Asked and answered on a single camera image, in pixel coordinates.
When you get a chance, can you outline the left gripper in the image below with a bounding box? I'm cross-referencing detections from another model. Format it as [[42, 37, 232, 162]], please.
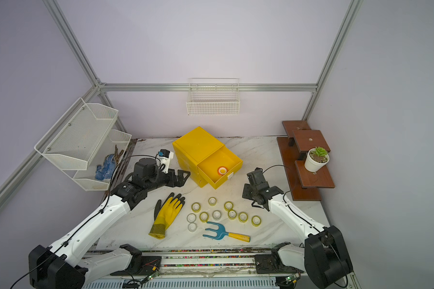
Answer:
[[146, 169, 190, 193]]

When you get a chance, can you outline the red tape roll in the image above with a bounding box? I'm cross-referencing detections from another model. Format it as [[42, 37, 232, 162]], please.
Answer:
[[218, 166, 228, 176]]

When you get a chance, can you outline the yellow top drawer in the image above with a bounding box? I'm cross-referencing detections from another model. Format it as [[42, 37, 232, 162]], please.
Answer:
[[197, 146, 243, 189]]

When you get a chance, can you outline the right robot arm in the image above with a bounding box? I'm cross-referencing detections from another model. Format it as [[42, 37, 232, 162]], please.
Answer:
[[242, 168, 353, 289]]

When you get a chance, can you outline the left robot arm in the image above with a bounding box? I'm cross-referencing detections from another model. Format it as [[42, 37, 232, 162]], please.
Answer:
[[28, 155, 191, 289]]

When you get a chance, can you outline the yellow drawer cabinet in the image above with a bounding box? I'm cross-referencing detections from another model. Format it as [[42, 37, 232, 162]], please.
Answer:
[[172, 126, 224, 187]]

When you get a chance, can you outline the clear tape roll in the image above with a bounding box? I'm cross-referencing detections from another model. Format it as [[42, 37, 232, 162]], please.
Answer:
[[212, 210, 222, 220], [188, 223, 198, 232], [186, 213, 197, 223]]

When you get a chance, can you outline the yellow black work glove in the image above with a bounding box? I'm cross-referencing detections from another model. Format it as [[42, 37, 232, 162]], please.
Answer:
[[148, 193, 185, 240]]

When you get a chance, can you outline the blue garden fork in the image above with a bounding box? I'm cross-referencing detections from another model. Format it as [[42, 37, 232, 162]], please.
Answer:
[[203, 222, 251, 243]]

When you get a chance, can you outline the brown wooden step shelf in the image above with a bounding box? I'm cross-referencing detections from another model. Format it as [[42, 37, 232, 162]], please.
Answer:
[[277, 120, 335, 201]]

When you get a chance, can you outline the white potted succulent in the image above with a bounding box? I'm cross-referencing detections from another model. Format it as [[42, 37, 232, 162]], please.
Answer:
[[305, 147, 330, 173]]

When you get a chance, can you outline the blue item in rack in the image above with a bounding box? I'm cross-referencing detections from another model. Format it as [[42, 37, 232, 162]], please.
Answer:
[[95, 154, 116, 181]]

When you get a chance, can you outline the white mesh two-tier rack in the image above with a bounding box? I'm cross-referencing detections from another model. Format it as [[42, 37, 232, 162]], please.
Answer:
[[34, 98, 131, 191]]

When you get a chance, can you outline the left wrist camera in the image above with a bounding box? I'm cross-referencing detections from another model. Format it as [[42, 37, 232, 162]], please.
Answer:
[[157, 149, 174, 173]]

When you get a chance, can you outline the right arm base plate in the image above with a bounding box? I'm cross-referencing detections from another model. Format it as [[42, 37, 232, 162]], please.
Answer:
[[254, 254, 303, 274]]

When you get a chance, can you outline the white wire wall basket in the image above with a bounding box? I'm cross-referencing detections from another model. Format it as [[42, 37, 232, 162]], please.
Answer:
[[186, 78, 241, 116]]

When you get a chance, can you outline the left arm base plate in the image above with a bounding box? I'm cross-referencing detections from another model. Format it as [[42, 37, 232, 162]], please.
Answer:
[[110, 256, 162, 276]]

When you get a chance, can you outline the aluminium frame rail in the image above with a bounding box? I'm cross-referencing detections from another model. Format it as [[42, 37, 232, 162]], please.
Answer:
[[99, 83, 318, 92]]

